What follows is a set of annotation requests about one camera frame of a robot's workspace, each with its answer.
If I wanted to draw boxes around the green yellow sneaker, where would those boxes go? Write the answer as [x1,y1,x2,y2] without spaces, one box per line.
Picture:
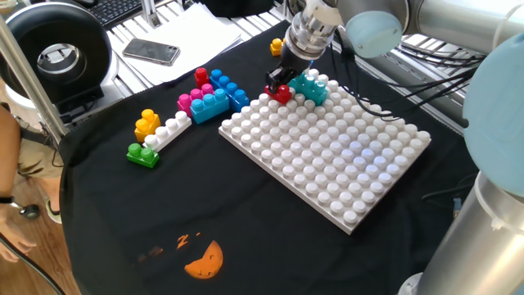
[44,196,64,225]

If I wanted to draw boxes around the short aluminium post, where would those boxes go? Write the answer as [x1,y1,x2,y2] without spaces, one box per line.
[141,0,163,30]

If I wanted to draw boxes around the black bulky object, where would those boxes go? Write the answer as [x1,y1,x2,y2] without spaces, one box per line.
[200,0,275,19]

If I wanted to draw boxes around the black keyboard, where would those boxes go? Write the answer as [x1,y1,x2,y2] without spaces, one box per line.
[79,0,144,30]

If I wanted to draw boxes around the magenta three-stud block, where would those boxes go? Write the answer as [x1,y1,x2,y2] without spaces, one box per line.
[177,83,215,118]

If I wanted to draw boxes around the yellow two-stud block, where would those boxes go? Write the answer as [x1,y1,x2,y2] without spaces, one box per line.
[133,108,162,143]

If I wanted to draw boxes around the dark blue four-stud block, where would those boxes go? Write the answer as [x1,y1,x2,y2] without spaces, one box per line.
[209,68,251,113]

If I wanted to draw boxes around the red two-stud block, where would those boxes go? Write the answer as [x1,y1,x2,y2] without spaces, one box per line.
[264,84,293,105]

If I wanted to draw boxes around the aluminium frame post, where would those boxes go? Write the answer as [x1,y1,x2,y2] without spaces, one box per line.
[0,16,69,143]

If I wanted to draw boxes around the black floor cable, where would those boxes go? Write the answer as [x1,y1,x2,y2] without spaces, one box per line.
[0,232,66,295]

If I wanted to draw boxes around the black caster wheel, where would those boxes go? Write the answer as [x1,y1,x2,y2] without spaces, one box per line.
[18,203,41,220]

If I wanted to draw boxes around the black smartphone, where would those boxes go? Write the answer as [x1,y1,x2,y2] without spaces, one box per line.
[121,38,182,67]

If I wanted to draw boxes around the green two-stud block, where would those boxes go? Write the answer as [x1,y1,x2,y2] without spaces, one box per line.
[125,142,160,170]

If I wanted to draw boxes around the yellow four-stud block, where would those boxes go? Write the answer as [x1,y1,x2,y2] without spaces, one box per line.
[269,38,286,57]

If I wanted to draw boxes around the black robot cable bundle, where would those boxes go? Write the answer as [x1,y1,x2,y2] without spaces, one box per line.
[331,28,486,120]

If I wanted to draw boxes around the black cloth with orange print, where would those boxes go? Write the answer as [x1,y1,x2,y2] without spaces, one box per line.
[59,20,480,295]

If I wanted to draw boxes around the bare person forearm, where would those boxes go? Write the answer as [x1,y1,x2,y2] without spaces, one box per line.
[0,105,23,200]

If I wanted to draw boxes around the light blue three-stud block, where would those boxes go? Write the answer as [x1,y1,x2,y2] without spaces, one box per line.
[189,88,231,125]

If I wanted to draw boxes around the teal four-stud block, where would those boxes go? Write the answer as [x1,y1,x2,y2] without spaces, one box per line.
[287,72,329,107]

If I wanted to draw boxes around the red single-stud block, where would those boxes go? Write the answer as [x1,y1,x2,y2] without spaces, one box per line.
[194,67,210,89]

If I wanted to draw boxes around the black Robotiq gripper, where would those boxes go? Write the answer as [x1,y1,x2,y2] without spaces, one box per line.
[265,43,316,89]

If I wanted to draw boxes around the white studded baseplate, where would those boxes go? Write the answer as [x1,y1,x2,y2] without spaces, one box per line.
[218,68,432,236]

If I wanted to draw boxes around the white four-stud block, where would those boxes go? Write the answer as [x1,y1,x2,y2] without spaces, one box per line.
[142,110,192,153]

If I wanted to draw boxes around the bare person leg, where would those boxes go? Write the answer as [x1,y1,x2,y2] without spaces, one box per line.
[40,175,63,202]

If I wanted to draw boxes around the bare person hand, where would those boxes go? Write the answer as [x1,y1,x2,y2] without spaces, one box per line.
[0,203,38,264]

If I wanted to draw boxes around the khaki shorts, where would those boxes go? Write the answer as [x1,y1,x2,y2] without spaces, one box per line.
[15,116,65,179]

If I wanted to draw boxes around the black round ring device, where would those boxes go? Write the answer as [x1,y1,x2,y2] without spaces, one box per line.
[0,2,120,108]

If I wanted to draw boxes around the white paper sheets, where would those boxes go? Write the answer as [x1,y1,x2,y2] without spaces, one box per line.
[108,2,246,87]

